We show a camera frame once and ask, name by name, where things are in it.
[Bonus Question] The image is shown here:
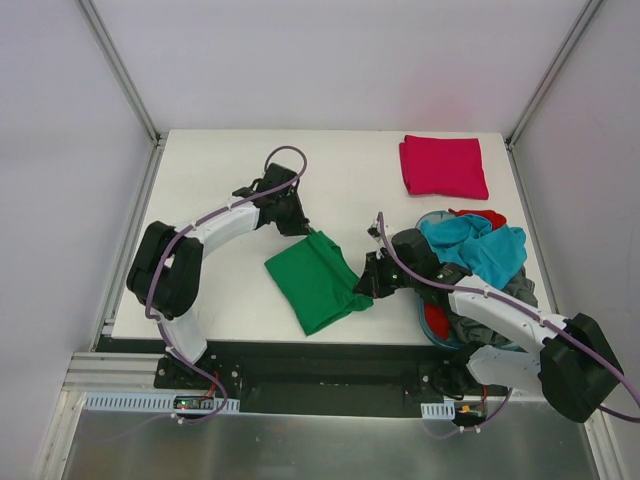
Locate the right white cable duct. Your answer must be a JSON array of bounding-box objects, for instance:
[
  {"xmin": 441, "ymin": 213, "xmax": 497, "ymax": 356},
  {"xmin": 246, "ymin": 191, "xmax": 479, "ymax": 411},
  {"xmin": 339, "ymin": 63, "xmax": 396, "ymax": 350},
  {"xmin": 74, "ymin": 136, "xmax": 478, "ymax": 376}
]
[{"xmin": 420, "ymin": 401, "xmax": 456, "ymax": 421}]

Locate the grey t shirt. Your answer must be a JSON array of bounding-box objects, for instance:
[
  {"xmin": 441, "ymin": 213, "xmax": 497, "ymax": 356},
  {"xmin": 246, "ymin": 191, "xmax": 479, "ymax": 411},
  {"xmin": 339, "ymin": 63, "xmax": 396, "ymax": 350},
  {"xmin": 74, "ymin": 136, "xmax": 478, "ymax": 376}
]
[{"xmin": 448, "ymin": 275, "xmax": 541, "ymax": 354}]

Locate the folded pink t shirt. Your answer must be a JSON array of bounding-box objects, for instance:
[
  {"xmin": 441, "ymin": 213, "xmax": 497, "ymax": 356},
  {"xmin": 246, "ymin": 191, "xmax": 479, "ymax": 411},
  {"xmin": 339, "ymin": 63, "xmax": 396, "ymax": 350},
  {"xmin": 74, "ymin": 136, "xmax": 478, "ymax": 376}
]
[{"xmin": 399, "ymin": 135, "xmax": 490, "ymax": 200}]

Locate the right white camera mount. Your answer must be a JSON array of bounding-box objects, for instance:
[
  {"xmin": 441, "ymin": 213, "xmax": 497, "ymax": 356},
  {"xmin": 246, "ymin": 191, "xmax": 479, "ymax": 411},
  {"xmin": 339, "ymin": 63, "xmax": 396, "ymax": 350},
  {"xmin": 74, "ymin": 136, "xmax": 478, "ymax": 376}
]
[{"xmin": 367, "ymin": 218, "xmax": 388, "ymax": 247}]

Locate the left aluminium frame post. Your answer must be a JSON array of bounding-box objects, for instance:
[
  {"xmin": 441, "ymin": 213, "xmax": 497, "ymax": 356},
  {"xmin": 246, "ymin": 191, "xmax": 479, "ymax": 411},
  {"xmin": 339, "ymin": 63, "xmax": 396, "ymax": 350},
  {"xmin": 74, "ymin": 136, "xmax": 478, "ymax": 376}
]
[{"xmin": 75, "ymin": 0, "xmax": 165, "ymax": 146}]

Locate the turquoise t shirt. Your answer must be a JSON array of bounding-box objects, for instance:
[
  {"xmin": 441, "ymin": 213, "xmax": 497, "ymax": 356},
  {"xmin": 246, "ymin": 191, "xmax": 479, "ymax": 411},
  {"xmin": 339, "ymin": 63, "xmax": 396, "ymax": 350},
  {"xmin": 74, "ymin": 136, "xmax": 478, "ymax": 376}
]
[{"xmin": 417, "ymin": 215, "xmax": 527, "ymax": 290}]

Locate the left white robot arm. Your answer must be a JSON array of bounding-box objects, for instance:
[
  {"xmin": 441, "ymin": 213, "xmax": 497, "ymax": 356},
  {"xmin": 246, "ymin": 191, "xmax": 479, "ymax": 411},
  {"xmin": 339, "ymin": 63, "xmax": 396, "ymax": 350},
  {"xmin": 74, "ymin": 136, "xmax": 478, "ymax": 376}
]
[{"xmin": 126, "ymin": 163, "xmax": 311, "ymax": 389}]

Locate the right aluminium frame post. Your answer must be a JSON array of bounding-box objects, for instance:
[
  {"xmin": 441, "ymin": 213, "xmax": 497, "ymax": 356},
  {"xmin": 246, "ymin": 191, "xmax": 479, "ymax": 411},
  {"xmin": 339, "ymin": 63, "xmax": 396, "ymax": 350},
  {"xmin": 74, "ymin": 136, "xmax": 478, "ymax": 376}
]
[{"xmin": 505, "ymin": 0, "xmax": 607, "ymax": 151}]

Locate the green t shirt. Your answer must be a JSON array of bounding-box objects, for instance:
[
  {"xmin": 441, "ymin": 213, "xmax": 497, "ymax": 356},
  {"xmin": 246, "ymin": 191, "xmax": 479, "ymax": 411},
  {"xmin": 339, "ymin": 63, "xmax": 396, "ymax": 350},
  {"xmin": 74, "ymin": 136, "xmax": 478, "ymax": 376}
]
[{"xmin": 264, "ymin": 231, "xmax": 373, "ymax": 336}]

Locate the red t shirt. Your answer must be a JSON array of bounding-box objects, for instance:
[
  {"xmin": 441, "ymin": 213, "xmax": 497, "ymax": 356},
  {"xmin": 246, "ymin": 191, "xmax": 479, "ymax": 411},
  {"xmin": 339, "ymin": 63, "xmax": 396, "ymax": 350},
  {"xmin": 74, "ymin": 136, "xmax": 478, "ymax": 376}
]
[{"xmin": 424, "ymin": 209, "xmax": 507, "ymax": 340}]

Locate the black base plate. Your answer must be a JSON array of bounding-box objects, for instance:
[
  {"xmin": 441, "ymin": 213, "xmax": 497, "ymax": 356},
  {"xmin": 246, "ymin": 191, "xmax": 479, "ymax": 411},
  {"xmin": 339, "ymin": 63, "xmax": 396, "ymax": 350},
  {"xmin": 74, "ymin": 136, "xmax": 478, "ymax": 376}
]
[{"xmin": 94, "ymin": 335, "xmax": 574, "ymax": 416}]

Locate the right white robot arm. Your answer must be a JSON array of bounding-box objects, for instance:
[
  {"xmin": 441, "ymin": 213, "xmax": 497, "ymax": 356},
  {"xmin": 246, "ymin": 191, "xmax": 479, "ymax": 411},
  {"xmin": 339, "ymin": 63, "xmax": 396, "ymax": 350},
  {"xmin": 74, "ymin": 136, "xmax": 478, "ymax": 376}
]
[{"xmin": 355, "ymin": 222, "xmax": 625, "ymax": 423}]

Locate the aluminium frame post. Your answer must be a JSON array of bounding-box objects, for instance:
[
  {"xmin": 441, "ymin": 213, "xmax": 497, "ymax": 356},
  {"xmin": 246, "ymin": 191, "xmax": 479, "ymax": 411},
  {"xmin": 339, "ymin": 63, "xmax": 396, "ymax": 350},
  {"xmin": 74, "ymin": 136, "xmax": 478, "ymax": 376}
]
[
  {"xmin": 75, "ymin": 0, "xmax": 165, "ymax": 146},
  {"xmin": 505, "ymin": 0, "xmax": 607, "ymax": 151}
]

